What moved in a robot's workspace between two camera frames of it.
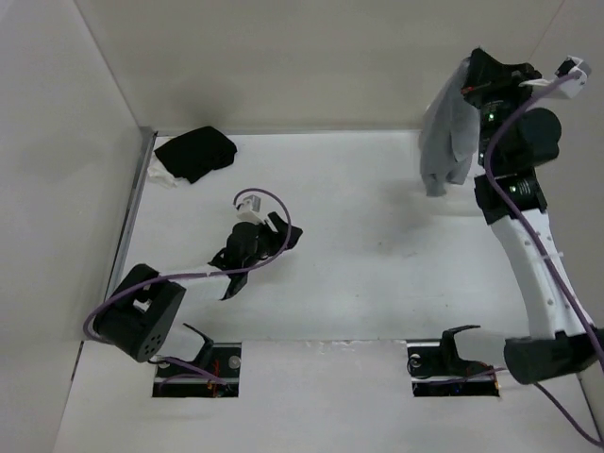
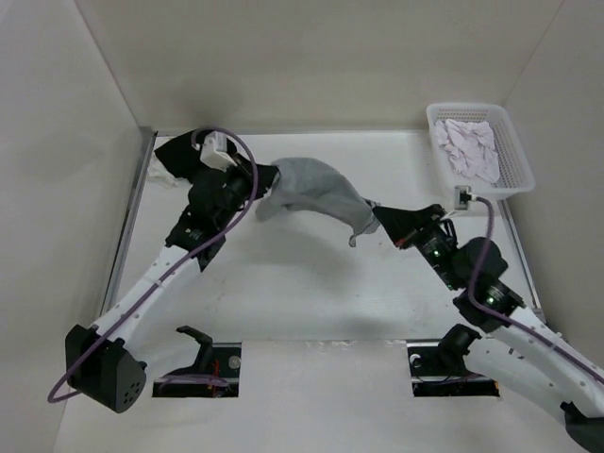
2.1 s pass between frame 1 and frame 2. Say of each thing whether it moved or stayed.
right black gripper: moved
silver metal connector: moved
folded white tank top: stayed
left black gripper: moved
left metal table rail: stayed
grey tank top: moved
